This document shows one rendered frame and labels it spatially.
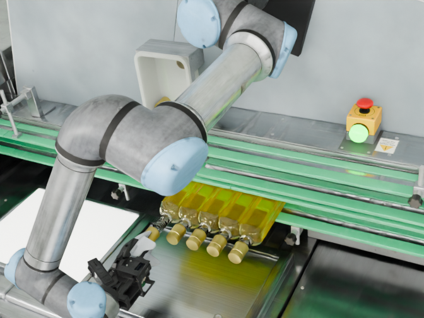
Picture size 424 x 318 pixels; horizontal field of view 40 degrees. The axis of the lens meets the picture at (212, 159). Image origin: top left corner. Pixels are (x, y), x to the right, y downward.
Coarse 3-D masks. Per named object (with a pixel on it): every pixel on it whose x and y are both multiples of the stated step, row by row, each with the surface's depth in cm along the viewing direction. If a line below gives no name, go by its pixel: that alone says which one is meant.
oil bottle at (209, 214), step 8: (216, 192) 153; (224, 192) 153; (232, 192) 153; (208, 200) 151; (216, 200) 151; (224, 200) 150; (208, 208) 148; (216, 208) 148; (224, 208) 148; (200, 216) 147; (208, 216) 146; (216, 216) 146; (208, 224) 146; (216, 224) 146; (208, 232) 148; (216, 232) 148
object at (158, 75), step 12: (144, 60) 163; (156, 60) 166; (168, 60) 164; (180, 60) 153; (144, 72) 164; (156, 72) 169; (168, 72) 167; (180, 72) 165; (144, 84) 166; (156, 84) 170; (168, 84) 169; (180, 84) 167; (144, 96) 167; (156, 96) 172; (168, 96) 172
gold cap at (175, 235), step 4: (176, 224) 147; (180, 224) 146; (172, 228) 146; (176, 228) 145; (180, 228) 145; (184, 228) 146; (172, 232) 144; (176, 232) 144; (180, 232) 145; (184, 232) 146; (168, 236) 144; (172, 236) 143; (176, 236) 144; (180, 236) 145; (168, 240) 145; (172, 240) 144; (176, 240) 144; (172, 244) 145; (176, 244) 145
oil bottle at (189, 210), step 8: (200, 184) 157; (208, 184) 157; (192, 192) 155; (200, 192) 154; (208, 192) 154; (192, 200) 152; (200, 200) 152; (184, 208) 150; (192, 208) 149; (200, 208) 149; (184, 216) 148; (192, 216) 148; (192, 224) 149
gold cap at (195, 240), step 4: (196, 228) 144; (196, 232) 143; (200, 232) 143; (204, 232) 144; (192, 236) 142; (196, 236) 142; (200, 236) 142; (204, 236) 144; (188, 240) 141; (192, 240) 141; (196, 240) 141; (200, 240) 142; (188, 244) 142; (192, 244) 141; (196, 244) 141; (200, 244) 142; (192, 248) 142; (196, 248) 142
